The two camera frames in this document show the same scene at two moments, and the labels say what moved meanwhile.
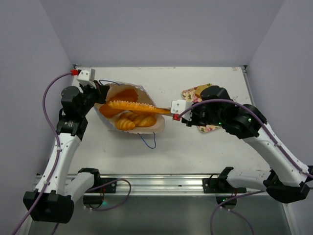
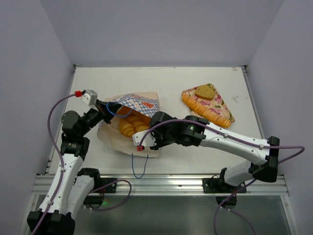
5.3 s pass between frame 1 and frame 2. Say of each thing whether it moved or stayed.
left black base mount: stayed
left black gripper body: moved
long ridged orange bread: moved
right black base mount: stayed
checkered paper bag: moved
